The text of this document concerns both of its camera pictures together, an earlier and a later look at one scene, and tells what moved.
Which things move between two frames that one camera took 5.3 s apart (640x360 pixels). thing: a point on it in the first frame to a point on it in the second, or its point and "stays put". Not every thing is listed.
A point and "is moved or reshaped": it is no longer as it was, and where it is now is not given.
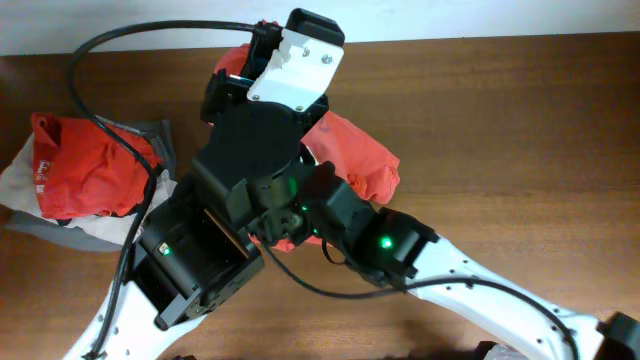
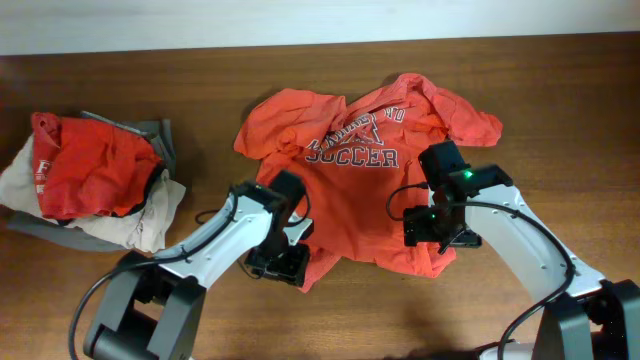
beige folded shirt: [19, 190] stays put
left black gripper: [215, 95] to [278, 265]
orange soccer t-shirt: [334, 141] is moved or reshaped
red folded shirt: [83, 169] stays put
